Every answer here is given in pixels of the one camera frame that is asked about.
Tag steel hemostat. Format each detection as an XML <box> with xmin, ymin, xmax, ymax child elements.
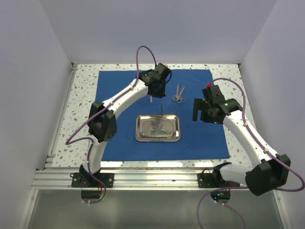
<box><xmin>177</xmin><ymin>85</ymin><xmax>185</xmax><ymax>103</ymax></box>

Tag steel forceps clamp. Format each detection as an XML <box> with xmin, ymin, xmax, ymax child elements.
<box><xmin>173</xmin><ymin>85</ymin><xmax>185</xmax><ymax>103</ymax></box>

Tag steel surgical scissors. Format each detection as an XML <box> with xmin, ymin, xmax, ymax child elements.
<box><xmin>172</xmin><ymin>83</ymin><xmax>180</xmax><ymax>101</ymax></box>

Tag blue surgical drape cloth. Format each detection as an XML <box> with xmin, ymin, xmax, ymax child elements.
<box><xmin>102</xmin><ymin>70</ymin><xmax>230</xmax><ymax>161</ymax></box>

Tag stainless steel instrument tray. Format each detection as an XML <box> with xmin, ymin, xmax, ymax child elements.
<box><xmin>135</xmin><ymin>114</ymin><xmax>181</xmax><ymax>142</ymax></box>

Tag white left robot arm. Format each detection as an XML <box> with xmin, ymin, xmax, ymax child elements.
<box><xmin>79</xmin><ymin>63</ymin><xmax>172</xmax><ymax>187</ymax></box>

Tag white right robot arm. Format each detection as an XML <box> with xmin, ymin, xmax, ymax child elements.
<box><xmin>192</xmin><ymin>85</ymin><xmax>291</xmax><ymax>196</ymax></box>

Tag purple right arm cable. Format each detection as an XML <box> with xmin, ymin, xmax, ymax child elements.
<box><xmin>197</xmin><ymin>77</ymin><xmax>305</xmax><ymax>229</ymax></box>

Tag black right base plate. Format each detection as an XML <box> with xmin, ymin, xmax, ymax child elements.
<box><xmin>197</xmin><ymin>168</ymin><xmax>240</xmax><ymax>188</ymax></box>

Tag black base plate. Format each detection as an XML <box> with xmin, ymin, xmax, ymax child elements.
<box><xmin>70</xmin><ymin>172</ymin><xmax>114</xmax><ymax>188</ymax></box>
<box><xmin>197</xmin><ymin>168</ymin><xmax>240</xmax><ymax>188</ymax></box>

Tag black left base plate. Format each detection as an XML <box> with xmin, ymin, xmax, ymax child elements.
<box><xmin>70</xmin><ymin>172</ymin><xmax>114</xmax><ymax>188</ymax></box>

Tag aluminium frame rail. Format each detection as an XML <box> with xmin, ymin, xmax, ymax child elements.
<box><xmin>30</xmin><ymin>167</ymin><xmax>281</xmax><ymax>191</ymax></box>

